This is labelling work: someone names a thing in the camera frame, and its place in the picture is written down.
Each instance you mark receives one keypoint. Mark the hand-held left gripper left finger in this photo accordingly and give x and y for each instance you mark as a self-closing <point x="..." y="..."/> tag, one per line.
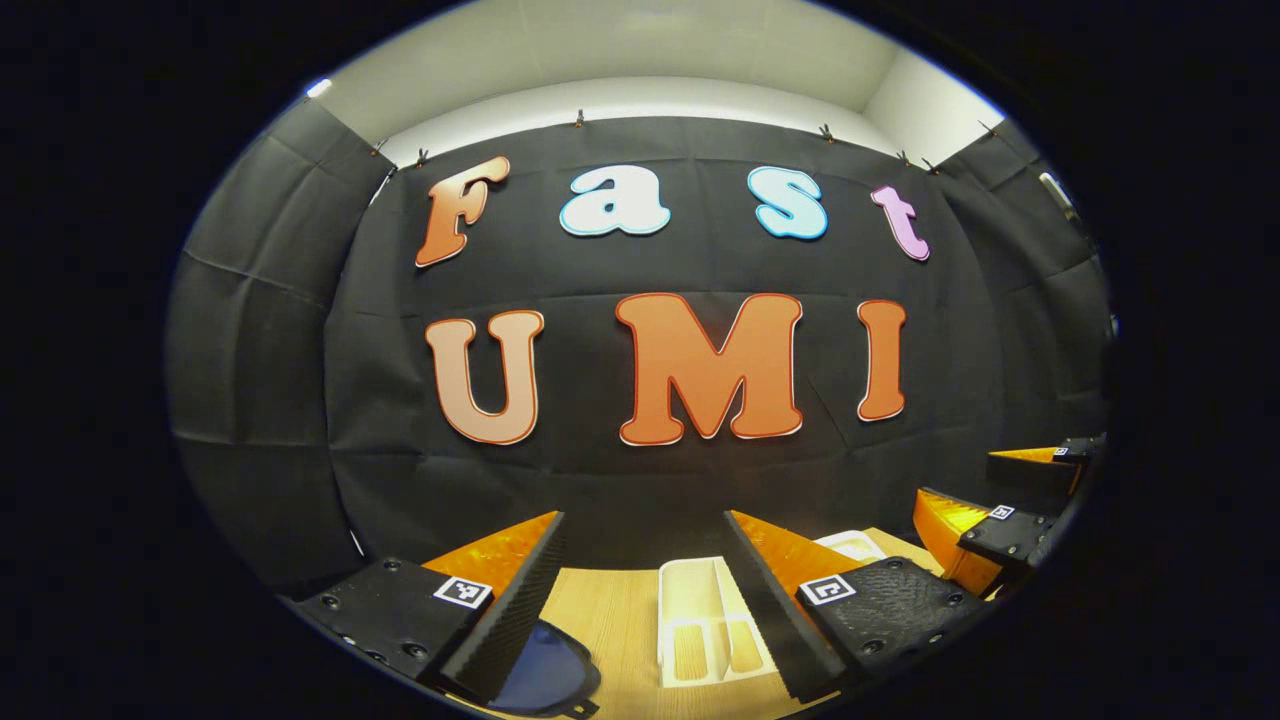
<point x="505" y="610"/>

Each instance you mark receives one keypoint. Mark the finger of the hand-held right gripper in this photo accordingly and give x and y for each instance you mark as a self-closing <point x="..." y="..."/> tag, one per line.
<point x="1040" y="470"/>
<point x="950" y="530"/>

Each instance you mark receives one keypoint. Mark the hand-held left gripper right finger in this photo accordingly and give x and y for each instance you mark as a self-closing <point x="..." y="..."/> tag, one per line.
<point x="770" y="610"/>

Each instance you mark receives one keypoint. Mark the blue schoolbag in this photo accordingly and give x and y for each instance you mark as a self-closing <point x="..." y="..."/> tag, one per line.
<point x="545" y="670"/>

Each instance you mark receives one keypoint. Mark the white bookshelf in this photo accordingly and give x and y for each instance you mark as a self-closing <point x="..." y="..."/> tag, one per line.
<point x="690" y="600"/>

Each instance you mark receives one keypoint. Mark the black backdrop cloth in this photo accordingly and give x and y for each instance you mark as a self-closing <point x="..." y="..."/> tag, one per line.
<point x="600" y="270"/>

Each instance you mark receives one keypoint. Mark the white ceiling light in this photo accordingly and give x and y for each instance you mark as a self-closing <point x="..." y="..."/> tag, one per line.
<point x="319" y="87"/>

